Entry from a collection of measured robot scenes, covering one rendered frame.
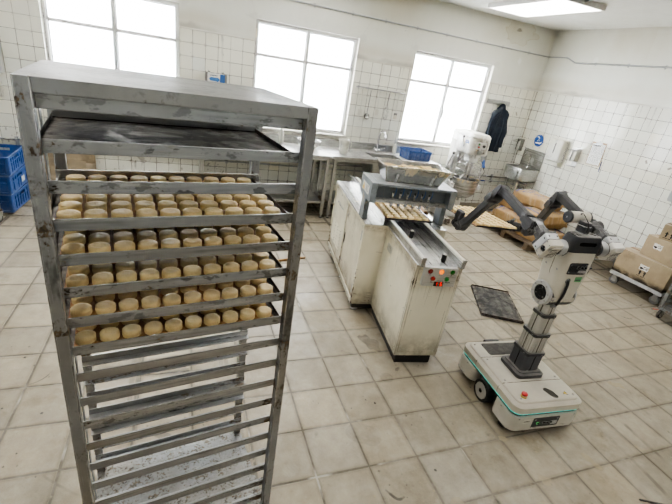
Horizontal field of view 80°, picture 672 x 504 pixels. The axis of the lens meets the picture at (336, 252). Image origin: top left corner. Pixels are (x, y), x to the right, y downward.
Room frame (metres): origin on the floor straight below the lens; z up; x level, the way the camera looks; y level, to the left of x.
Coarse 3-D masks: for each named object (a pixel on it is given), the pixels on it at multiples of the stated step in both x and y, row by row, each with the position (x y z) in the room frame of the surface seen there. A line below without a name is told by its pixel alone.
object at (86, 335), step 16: (256, 304) 1.17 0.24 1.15; (144, 320) 0.99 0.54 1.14; (160, 320) 1.02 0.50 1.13; (176, 320) 1.00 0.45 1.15; (192, 320) 1.02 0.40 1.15; (208, 320) 1.03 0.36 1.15; (224, 320) 1.06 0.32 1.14; (240, 320) 1.08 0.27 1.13; (80, 336) 0.86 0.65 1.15; (96, 336) 0.90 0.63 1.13; (112, 336) 0.89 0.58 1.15; (128, 336) 0.91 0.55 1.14
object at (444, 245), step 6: (420, 222) 3.20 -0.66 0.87; (426, 228) 3.07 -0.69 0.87; (432, 228) 3.02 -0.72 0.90; (432, 234) 2.95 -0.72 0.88; (438, 234) 2.90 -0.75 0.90; (438, 240) 2.84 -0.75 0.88; (444, 240) 2.79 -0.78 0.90; (444, 246) 2.73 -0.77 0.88; (450, 246) 2.69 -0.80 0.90; (450, 252) 2.63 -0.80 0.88; (456, 252) 2.59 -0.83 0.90; (450, 258) 2.61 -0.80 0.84; (456, 258) 2.54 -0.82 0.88; (462, 258) 2.50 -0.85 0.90; (456, 264) 2.52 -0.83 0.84; (462, 264) 2.46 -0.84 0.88
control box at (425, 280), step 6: (426, 270) 2.40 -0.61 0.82; (438, 270) 2.42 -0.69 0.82; (444, 270) 2.43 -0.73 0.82; (450, 270) 2.44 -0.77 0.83; (456, 270) 2.45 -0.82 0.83; (426, 276) 2.40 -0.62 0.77; (432, 276) 2.41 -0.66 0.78; (438, 276) 2.42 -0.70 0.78; (444, 276) 2.43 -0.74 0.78; (450, 276) 2.44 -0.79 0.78; (456, 276) 2.45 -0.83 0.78; (420, 282) 2.41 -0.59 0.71; (426, 282) 2.40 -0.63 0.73; (432, 282) 2.41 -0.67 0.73; (438, 282) 2.42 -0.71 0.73; (444, 282) 2.44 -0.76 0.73; (450, 282) 2.45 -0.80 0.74
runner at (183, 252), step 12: (96, 252) 0.85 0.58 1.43; (108, 252) 0.87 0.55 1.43; (120, 252) 0.88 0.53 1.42; (132, 252) 0.89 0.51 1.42; (144, 252) 0.91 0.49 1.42; (156, 252) 0.92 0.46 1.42; (168, 252) 0.94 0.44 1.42; (180, 252) 0.95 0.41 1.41; (192, 252) 0.97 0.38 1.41; (204, 252) 0.98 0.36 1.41; (216, 252) 1.00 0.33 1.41; (228, 252) 1.02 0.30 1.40; (240, 252) 1.04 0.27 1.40; (252, 252) 1.05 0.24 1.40; (60, 264) 0.81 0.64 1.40; (72, 264) 0.83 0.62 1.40; (84, 264) 0.84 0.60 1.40
